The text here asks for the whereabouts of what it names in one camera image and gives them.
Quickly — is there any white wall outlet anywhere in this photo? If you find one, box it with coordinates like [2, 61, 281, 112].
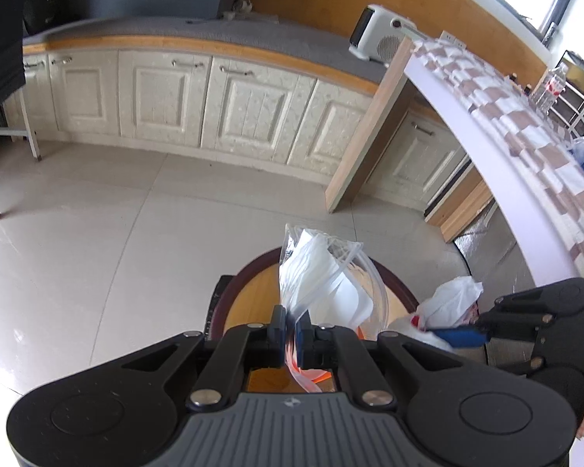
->
[440, 30, 468, 50]

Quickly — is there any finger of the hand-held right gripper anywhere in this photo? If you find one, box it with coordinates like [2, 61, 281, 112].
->
[434, 328, 492, 349]
[477, 277, 584, 347]

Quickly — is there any clear water bottle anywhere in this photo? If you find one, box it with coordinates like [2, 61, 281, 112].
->
[529, 63, 570, 114]

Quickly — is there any clear plastic bag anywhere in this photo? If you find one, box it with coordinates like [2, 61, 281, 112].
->
[276, 224, 376, 395]

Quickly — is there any cream base cabinet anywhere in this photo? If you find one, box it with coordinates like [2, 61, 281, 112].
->
[21, 35, 469, 211]

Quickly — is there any grey counter mat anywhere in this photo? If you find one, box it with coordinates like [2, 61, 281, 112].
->
[21, 15, 391, 84]

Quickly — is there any black printed bag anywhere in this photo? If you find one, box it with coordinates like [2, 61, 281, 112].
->
[23, 0, 72, 36]

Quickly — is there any white metal stool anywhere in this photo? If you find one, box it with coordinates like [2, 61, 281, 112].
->
[0, 91, 43, 221]

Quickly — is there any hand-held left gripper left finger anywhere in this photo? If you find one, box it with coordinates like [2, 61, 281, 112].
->
[121, 305, 288, 409]

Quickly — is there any white wooden table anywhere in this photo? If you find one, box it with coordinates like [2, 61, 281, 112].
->
[324, 36, 584, 293]

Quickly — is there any white plastic bag red print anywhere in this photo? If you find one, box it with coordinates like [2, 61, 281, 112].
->
[388, 276, 485, 352]

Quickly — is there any silver foil mat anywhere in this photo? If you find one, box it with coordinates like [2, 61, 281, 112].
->
[454, 198, 547, 289]

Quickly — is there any small figurine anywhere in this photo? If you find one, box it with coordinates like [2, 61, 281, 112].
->
[223, 0, 255, 21]

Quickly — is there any white space heater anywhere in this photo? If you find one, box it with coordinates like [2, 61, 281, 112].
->
[348, 4, 432, 67]

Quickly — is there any white drawer unit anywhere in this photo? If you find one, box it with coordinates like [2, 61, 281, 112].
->
[549, 78, 584, 138]

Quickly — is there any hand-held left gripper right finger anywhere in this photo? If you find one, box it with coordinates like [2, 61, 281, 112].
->
[296, 314, 468, 407]

